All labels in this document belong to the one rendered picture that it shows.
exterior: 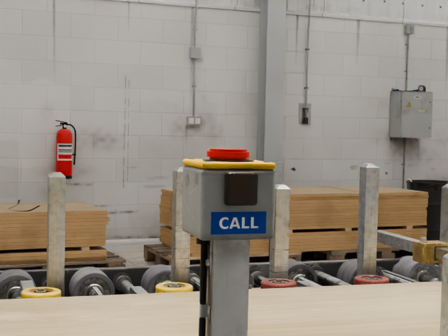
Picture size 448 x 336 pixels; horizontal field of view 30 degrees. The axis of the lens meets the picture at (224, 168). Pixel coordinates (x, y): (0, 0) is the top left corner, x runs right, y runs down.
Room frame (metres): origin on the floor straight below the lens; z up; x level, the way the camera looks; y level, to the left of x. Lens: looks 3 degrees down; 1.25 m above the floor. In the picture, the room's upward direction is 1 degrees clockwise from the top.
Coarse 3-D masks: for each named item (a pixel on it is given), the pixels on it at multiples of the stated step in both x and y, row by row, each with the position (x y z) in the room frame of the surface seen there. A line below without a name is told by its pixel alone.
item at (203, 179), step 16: (192, 160) 0.77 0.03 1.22; (208, 160) 0.76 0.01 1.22; (224, 160) 0.77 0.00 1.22; (256, 160) 0.80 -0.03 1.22; (192, 176) 0.76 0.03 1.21; (208, 176) 0.74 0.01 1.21; (224, 176) 0.74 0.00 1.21; (272, 176) 0.75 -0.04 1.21; (192, 192) 0.76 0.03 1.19; (208, 192) 0.74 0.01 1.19; (272, 192) 0.75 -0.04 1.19; (192, 208) 0.76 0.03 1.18; (208, 208) 0.74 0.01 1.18; (224, 208) 0.74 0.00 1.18; (240, 208) 0.74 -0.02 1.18; (256, 208) 0.75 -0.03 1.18; (272, 208) 0.75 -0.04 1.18; (192, 224) 0.76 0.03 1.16; (208, 224) 0.74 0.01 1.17; (272, 224) 0.75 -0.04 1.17; (208, 240) 0.74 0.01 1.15
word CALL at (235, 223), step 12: (216, 216) 0.74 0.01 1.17; (228, 216) 0.74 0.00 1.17; (240, 216) 0.74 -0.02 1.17; (252, 216) 0.75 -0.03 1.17; (264, 216) 0.75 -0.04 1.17; (216, 228) 0.74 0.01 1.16; (228, 228) 0.74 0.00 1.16; (240, 228) 0.74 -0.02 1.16; (252, 228) 0.75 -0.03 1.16; (264, 228) 0.75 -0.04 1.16
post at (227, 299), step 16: (224, 240) 0.76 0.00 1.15; (240, 240) 0.76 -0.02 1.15; (224, 256) 0.76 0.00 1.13; (240, 256) 0.76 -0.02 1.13; (224, 272) 0.76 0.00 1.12; (240, 272) 0.76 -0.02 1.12; (208, 288) 0.77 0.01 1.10; (224, 288) 0.76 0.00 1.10; (240, 288) 0.76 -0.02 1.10; (208, 304) 0.77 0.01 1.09; (224, 304) 0.76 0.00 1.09; (240, 304) 0.76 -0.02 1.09; (208, 320) 0.77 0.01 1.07; (224, 320) 0.76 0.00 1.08; (240, 320) 0.76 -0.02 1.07
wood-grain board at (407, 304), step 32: (288, 288) 1.80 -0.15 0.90; (320, 288) 1.81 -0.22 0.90; (352, 288) 1.82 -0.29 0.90; (384, 288) 1.83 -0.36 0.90; (416, 288) 1.83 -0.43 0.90; (0, 320) 1.46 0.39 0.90; (32, 320) 1.46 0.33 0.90; (64, 320) 1.47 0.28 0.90; (96, 320) 1.47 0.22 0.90; (128, 320) 1.48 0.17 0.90; (160, 320) 1.48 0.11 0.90; (192, 320) 1.49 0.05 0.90; (256, 320) 1.50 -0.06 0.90; (288, 320) 1.50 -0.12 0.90; (320, 320) 1.51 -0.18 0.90; (352, 320) 1.52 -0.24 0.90; (384, 320) 1.52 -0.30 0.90; (416, 320) 1.53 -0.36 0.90
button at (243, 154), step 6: (210, 150) 0.77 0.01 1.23; (216, 150) 0.76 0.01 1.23; (222, 150) 0.76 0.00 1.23; (228, 150) 0.76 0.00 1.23; (234, 150) 0.76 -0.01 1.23; (240, 150) 0.76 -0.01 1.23; (246, 150) 0.77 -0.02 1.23; (210, 156) 0.77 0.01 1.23; (216, 156) 0.76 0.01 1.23; (222, 156) 0.76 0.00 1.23; (228, 156) 0.76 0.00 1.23; (234, 156) 0.76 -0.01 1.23; (240, 156) 0.76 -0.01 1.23; (246, 156) 0.77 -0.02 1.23
